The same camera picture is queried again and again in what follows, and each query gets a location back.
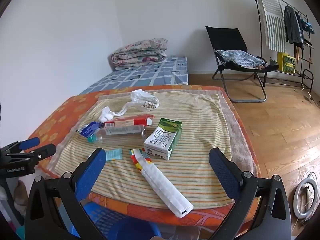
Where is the hanging green striped towel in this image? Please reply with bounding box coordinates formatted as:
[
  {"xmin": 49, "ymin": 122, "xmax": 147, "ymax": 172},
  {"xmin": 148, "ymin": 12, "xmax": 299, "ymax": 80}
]
[{"xmin": 256, "ymin": 0, "xmax": 287, "ymax": 53}]

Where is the blue plastic basket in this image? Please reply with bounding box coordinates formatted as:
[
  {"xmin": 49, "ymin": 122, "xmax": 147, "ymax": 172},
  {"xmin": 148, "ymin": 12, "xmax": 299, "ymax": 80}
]
[{"xmin": 71, "ymin": 200, "xmax": 163, "ymax": 240}]

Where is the white plastic bag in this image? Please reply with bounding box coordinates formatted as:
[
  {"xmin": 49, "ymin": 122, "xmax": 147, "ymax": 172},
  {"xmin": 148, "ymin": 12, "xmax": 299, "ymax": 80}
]
[{"xmin": 114, "ymin": 90, "xmax": 160, "ymax": 117}]

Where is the folded floral quilt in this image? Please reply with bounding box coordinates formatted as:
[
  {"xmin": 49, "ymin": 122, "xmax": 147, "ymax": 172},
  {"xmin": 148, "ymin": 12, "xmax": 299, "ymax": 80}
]
[{"xmin": 111, "ymin": 38, "xmax": 168, "ymax": 71}]

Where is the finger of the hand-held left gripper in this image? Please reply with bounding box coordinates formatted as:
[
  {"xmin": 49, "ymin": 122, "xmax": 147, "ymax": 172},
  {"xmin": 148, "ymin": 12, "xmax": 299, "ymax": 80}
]
[
  {"xmin": 24, "ymin": 144, "xmax": 57, "ymax": 163},
  {"xmin": 0, "ymin": 137, "xmax": 40, "ymax": 154}
]

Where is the person's left hand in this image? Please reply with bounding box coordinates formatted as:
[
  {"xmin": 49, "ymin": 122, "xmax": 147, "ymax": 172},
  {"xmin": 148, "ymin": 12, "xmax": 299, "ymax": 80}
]
[{"xmin": 13, "ymin": 180, "xmax": 28, "ymax": 214}]

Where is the blue foil packet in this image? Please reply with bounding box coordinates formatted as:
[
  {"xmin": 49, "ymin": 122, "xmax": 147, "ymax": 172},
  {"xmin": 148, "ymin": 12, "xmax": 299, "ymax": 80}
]
[{"xmin": 77, "ymin": 121, "xmax": 104, "ymax": 138}]

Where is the yellow striped towel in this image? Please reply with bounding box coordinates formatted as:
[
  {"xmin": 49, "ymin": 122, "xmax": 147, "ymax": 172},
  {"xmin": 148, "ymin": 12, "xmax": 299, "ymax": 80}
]
[{"xmin": 54, "ymin": 90, "xmax": 232, "ymax": 210}]

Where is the teal wrapper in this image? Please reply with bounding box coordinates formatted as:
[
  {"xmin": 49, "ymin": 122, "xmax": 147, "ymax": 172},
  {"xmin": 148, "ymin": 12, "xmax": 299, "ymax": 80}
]
[{"xmin": 104, "ymin": 148, "xmax": 123, "ymax": 161}]

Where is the clear plastic bottle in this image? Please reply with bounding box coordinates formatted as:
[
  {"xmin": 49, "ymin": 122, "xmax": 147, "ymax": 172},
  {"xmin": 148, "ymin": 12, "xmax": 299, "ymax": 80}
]
[{"xmin": 87, "ymin": 126, "xmax": 147, "ymax": 143}]

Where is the black folding chair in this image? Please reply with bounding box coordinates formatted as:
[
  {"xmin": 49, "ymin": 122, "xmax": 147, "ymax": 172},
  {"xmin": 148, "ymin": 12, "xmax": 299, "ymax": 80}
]
[{"xmin": 205, "ymin": 26, "xmax": 280, "ymax": 103}]

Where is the white ring light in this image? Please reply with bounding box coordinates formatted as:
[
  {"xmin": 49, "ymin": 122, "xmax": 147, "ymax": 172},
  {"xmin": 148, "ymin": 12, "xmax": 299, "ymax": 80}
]
[{"xmin": 293, "ymin": 172, "xmax": 319, "ymax": 219}]

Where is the red cardboard box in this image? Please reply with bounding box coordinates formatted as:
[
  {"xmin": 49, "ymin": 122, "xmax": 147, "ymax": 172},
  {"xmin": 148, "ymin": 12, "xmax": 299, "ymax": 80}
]
[{"xmin": 104, "ymin": 114, "xmax": 155, "ymax": 128}]

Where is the black metal clothes rack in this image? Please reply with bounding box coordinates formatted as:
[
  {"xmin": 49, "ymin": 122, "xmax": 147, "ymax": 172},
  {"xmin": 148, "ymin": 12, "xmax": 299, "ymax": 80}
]
[{"xmin": 250, "ymin": 0, "xmax": 315, "ymax": 93}]

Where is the blue and white cushion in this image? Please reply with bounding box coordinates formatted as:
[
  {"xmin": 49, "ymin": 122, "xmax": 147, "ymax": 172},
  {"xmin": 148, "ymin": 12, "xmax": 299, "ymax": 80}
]
[{"xmin": 216, "ymin": 49, "xmax": 268, "ymax": 68}]

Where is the orange floral table cover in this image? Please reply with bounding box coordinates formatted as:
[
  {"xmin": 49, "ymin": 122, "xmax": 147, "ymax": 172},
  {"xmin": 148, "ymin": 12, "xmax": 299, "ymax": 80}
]
[{"xmin": 26, "ymin": 85, "xmax": 262, "ymax": 227}]

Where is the white power cable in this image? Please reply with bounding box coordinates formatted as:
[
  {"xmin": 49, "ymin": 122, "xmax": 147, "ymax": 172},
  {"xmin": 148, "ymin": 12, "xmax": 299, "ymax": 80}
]
[{"xmin": 294, "ymin": 87, "xmax": 317, "ymax": 103}]

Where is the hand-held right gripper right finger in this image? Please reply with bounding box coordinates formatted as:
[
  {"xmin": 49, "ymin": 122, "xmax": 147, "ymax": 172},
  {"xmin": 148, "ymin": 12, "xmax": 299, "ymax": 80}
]
[{"xmin": 209, "ymin": 147, "xmax": 292, "ymax": 240}]

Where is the teal hanging garment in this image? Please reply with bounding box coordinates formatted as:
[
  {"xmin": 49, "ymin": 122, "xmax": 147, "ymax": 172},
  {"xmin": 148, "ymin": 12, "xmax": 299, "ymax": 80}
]
[{"xmin": 300, "ymin": 17, "xmax": 315, "ymax": 33}]

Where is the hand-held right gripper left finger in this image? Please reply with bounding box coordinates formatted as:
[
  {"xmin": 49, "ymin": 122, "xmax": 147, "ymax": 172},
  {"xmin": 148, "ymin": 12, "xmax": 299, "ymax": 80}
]
[{"xmin": 24, "ymin": 148, "xmax": 107, "ymax": 240}]

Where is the white tissue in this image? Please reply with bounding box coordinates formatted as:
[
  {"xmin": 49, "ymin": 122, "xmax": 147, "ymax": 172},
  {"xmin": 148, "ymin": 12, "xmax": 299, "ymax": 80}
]
[{"xmin": 98, "ymin": 106, "xmax": 115, "ymax": 122}]

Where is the bed with blue plaid sheet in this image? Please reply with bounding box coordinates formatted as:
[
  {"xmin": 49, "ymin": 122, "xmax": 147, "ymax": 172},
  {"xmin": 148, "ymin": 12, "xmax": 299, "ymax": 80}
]
[{"xmin": 80, "ymin": 56, "xmax": 188, "ymax": 95}]

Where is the long white toothpaste box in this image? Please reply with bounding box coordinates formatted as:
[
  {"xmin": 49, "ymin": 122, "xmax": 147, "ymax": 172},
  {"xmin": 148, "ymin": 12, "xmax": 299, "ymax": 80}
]
[{"xmin": 129, "ymin": 148, "xmax": 194, "ymax": 218}]

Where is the dark hanging jacket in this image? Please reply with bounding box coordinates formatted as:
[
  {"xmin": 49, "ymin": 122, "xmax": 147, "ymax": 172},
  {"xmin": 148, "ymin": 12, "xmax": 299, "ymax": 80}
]
[{"xmin": 283, "ymin": 4, "xmax": 304, "ymax": 50}]

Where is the green and white milk carton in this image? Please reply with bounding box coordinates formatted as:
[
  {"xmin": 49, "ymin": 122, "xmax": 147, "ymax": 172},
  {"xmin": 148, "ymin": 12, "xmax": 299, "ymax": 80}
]
[{"xmin": 143, "ymin": 118, "xmax": 182, "ymax": 161}]

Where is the yellow box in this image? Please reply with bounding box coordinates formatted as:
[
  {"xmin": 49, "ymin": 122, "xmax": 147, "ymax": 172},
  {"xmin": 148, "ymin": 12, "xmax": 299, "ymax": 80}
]
[{"xmin": 277, "ymin": 52, "xmax": 297, "ymax": 73}]

